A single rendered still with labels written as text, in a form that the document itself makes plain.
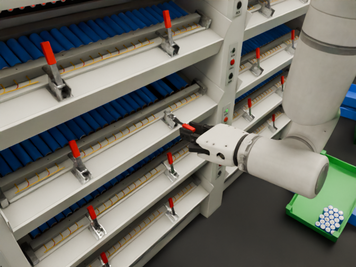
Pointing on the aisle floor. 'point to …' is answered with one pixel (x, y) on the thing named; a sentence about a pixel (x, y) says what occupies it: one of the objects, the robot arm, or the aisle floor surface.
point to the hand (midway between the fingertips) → (191, 131)
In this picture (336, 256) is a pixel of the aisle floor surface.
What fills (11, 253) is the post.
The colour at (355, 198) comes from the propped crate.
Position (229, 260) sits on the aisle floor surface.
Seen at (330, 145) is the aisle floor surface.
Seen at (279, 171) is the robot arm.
